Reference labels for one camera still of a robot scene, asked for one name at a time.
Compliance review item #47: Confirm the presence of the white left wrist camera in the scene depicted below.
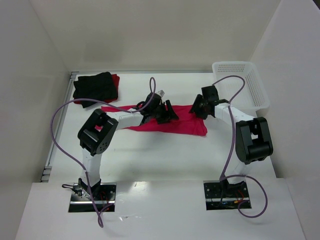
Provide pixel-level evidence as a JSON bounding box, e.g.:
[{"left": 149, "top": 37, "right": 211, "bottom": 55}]
[{"left": 155, "top": 90, "right": 165, "bottom": 98}]

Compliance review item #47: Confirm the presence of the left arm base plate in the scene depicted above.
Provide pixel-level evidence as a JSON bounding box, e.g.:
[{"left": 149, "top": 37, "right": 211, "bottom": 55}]
[{"left": 62, "top": 183, "right": 117, "bottom": 213}]

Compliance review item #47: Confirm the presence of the pink t shirt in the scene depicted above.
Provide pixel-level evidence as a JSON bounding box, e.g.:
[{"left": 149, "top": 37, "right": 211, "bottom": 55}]
[{"left": 97, "top": 105, "right": 208, "bottom": 137}]

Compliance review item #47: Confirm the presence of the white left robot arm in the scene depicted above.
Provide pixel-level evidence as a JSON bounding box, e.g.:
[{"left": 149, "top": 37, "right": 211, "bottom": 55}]
[{"left": 77, "top": 90, "right": 179, "bottom": 193}]

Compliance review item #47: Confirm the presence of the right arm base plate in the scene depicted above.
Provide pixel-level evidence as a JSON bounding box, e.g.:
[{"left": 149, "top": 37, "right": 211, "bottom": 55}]
[{"left": 203, "top": 180, "right": 252, "bottom": 211}]

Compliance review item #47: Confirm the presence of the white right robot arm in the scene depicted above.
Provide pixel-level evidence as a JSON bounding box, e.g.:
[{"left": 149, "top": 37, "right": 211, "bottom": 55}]
[{"left": 189, "top": 85, "right": 274, "bottom": 193}]

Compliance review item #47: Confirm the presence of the black folded t shirt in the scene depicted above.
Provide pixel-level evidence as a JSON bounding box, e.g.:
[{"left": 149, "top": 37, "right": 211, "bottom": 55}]
[{"left": 73, "top": 71, "right": 119, "bottom": 109}]

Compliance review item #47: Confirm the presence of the white plastic basket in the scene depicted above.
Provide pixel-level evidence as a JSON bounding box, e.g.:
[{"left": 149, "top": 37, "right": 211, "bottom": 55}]
[{"left": 212, "top": 61, "right": 270, "bottom": 112}]

